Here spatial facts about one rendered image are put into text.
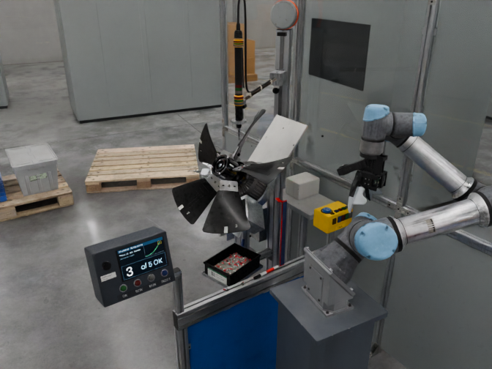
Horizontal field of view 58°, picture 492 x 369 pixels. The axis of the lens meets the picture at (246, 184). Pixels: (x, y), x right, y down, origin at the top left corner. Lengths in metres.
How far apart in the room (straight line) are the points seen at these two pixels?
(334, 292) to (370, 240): 0.25
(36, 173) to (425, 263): 3.62
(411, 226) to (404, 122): 0.32
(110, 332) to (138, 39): 5.26
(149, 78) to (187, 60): 0.71
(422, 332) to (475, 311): 0.37
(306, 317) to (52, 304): 2.25
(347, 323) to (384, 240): 0.34
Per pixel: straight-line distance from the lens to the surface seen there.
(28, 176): 4.75
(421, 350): 2.73
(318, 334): 1.55
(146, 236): 1.57
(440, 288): 2.46
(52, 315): 3.38
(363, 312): 1.66
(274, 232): 2.62
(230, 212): 2.10
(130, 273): 1.57
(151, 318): 3.16
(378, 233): 1.41
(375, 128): 1.46
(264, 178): 1.99
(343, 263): 1.55
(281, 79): 2.58
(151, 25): 7.51
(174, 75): 7.70
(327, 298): 1.57
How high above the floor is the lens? 2.04
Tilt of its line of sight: 24 degrees down
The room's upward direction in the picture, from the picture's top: straight up
